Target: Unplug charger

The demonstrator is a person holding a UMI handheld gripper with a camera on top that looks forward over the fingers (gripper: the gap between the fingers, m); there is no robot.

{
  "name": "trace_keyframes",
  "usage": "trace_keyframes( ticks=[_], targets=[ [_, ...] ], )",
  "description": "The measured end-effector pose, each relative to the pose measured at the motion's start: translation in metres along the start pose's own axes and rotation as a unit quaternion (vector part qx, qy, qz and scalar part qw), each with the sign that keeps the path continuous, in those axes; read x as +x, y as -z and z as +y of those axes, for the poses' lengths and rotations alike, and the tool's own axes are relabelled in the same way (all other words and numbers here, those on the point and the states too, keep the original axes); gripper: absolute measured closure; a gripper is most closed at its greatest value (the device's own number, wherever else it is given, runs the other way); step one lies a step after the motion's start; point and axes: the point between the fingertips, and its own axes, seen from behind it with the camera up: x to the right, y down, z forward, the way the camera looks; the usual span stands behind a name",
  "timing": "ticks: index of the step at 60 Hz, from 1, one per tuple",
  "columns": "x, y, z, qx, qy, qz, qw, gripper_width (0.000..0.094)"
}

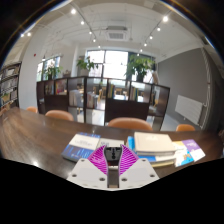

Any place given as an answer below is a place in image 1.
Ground ceiling spot lights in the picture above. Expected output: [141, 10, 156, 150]
[19, 8, 169, 48]

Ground tall wall bookshelf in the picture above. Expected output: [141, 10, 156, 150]
[0, 61, 23, 113]

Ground ceiling air conditioner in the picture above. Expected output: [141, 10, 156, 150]
[104, 25, 129, 42]

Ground green potted plants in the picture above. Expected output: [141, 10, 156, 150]
[43, 54, 156, 83]

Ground dark cube shelf unit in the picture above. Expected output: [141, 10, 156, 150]
[35, 75, 171, 132]

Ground blue cover book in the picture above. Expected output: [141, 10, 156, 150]
[60, 132, 101, 163]

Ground large bright window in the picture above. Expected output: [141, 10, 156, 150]
[85, 49, 129, 79]

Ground large blue book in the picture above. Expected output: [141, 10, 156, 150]
[125, 135, 176, 163]

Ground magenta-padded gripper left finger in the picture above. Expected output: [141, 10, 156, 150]
[66, 144, 114, 191]

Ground large yellowish book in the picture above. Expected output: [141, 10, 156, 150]
[151, 159, 177, 168]

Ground small black charger block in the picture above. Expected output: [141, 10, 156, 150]
[104, 145, 123, 167]

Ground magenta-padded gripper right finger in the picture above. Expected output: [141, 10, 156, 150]
[113, 144, 160, 191]

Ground purple cover book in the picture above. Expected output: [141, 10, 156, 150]
[181, 138, 207, 162]

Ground large grey-white book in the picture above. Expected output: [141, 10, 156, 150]
[133, 131, 177, 155]

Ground cyan illustrated book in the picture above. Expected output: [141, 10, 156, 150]
[172, 140, 195, 168]

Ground orange chairs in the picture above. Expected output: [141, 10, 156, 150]
[25, 105, 197, 133]

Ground white cover book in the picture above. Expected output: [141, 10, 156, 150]
[96, 137, 125, 149]

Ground white wall radiator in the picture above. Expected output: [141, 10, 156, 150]
[174, 94, 204, 126]

